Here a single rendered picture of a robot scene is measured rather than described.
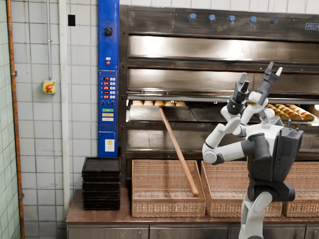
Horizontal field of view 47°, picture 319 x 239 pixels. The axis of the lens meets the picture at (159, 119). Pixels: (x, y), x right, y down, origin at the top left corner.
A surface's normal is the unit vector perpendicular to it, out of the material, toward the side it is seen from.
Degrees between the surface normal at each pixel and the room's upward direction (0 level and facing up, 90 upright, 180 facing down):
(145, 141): 70
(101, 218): 0
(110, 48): 90
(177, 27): 90
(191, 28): 90
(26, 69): 90
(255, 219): 115
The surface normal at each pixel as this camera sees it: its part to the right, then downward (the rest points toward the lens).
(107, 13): 0.08, 0.27
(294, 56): 0.09, -0.07
